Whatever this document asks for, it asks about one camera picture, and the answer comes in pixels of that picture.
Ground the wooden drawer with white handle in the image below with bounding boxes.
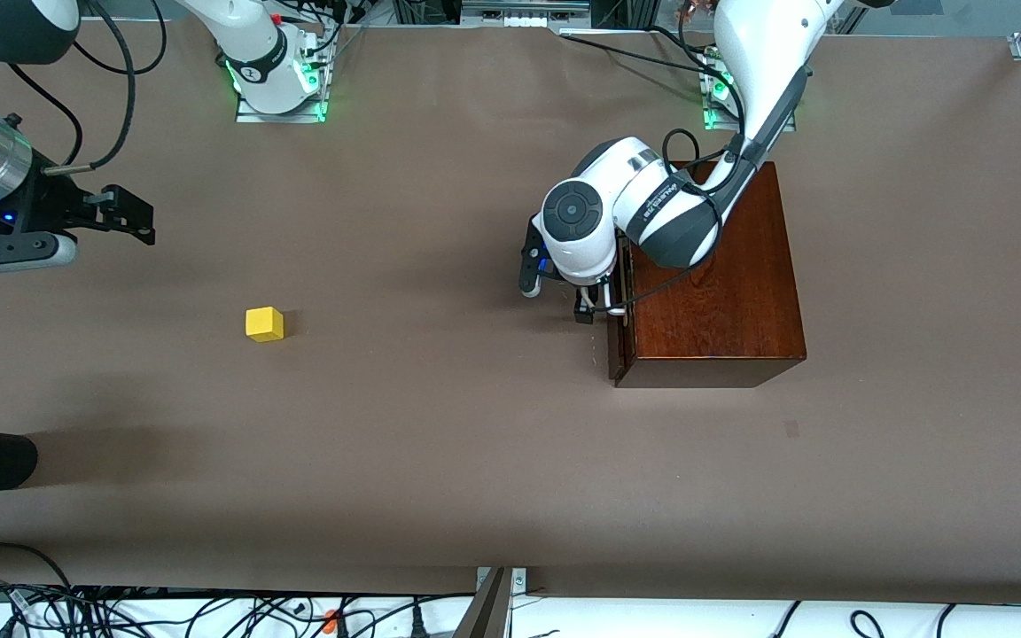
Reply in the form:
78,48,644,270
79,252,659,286
603,239,632,383

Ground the yellow cube block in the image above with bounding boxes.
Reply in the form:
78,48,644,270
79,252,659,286
245,306,285,344

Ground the dark brown wooden cabinet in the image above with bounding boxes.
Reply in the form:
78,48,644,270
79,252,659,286
608,160,807,389

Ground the slanted grey pole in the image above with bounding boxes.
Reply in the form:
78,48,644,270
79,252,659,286
455,568,512,638

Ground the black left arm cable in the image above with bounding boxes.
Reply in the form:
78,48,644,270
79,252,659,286
595,53,749,317

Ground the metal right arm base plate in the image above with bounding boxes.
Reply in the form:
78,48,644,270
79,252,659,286
236,89,328,124

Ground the black cable to arm base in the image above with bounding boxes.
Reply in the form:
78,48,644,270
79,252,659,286
559,27,742,89

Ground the metal table edge bracket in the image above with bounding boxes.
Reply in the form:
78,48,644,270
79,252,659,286
476,567,528,595

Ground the black looping floor cable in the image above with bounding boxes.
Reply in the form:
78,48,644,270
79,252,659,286
0,541,79,621

